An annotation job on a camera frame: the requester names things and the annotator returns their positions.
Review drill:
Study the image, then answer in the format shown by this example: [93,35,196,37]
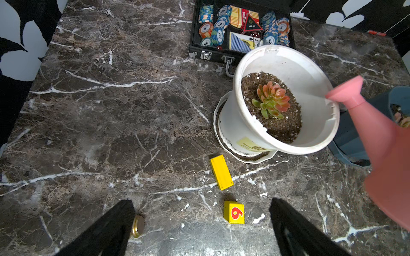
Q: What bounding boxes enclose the gold bottle cap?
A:
[131,215,145,239]

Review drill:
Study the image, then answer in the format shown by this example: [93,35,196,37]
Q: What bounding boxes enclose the blue flower pot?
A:
[329,86,410,167]

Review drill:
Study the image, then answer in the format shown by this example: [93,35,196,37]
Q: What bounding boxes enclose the white flower pot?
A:
[217,45,340,156]

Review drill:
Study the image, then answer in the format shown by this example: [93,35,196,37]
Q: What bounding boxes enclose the yellow rectangular block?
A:
[210,155,234,191]

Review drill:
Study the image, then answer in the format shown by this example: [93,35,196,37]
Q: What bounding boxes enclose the pink succulent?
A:
[394,112,410,128]

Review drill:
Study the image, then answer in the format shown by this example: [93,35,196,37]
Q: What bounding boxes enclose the red marker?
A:
[367,30,386,37]

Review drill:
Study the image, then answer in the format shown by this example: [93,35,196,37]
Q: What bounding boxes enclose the black poker chip case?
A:
[189,1,296,66]

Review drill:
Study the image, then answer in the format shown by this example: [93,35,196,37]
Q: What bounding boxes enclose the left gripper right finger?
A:
[270,197,349,256]

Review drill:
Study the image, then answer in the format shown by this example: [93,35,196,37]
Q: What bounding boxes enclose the red-green succulent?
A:
[252,81,290,119]

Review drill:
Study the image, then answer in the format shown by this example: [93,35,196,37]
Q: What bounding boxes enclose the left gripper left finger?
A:
[56,200,136,256]

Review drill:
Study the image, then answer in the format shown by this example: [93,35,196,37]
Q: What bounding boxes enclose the white pot saucer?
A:
[213,91,278,164]

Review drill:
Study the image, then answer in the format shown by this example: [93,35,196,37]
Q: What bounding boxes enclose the yellow number cube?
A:
[223,201,245,224]

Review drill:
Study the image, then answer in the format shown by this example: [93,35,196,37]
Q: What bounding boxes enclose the pink watering can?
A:
[326,76,410,229]

